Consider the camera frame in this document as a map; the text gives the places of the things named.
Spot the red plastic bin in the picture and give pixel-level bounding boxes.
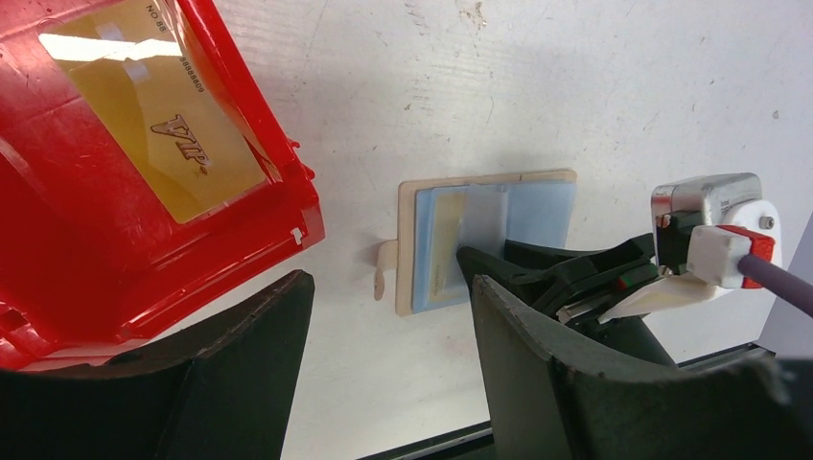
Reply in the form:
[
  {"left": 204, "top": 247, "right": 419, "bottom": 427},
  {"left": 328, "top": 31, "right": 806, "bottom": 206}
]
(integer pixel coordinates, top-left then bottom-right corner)
[{"left": 1, "top": 1, "right": 325, "bottom": 371}]

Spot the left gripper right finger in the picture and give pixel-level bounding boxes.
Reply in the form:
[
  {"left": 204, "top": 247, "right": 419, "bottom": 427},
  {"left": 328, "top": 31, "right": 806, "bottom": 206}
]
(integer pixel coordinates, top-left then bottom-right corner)
[{"left": 472, "top": 277, "right": 812, "bottom": 459}]

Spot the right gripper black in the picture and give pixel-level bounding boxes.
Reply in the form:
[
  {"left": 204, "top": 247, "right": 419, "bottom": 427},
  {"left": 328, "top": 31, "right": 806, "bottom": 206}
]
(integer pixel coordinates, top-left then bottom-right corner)
[{"left": 456, "top": 233, "right": 676, "bottom": 368}]

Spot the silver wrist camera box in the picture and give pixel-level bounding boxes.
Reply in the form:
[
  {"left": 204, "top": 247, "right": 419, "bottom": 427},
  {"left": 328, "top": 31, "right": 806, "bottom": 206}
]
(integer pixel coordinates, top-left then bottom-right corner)
[{"left": 650, "top": 172, "right": 762, "bottom": 265}]

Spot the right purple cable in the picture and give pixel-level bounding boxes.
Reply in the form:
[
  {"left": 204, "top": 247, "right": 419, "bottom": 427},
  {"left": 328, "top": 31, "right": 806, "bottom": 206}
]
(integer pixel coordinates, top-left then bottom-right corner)
[{"left": 736, "top": 252, "right": 813, "bottom": 320}]

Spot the orange card in bin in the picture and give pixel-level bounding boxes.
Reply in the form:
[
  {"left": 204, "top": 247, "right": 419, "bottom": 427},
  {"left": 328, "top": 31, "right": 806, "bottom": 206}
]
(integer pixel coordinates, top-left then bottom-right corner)
[{"left": 39, "top": 1, "right": 267, "bottom": 223}]

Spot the gold striped credit card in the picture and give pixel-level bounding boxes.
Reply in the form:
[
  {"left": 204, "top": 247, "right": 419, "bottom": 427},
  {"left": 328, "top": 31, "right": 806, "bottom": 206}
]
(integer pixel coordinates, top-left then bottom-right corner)
[{"left": 428, "top": 190, "right": 466, "bottom": 308}]

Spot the beige card holder wallet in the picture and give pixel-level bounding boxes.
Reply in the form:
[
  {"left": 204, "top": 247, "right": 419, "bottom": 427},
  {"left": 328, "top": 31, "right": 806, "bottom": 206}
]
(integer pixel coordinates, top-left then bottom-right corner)
[{"left": 373, "top": 169, "right": 577, "bottom": 316}]

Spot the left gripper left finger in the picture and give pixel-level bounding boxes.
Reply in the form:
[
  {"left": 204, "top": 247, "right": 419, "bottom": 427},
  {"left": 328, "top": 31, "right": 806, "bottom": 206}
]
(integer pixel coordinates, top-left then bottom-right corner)
[{"left": 1, "top": 270, "right": 314, "bottom": 459}]

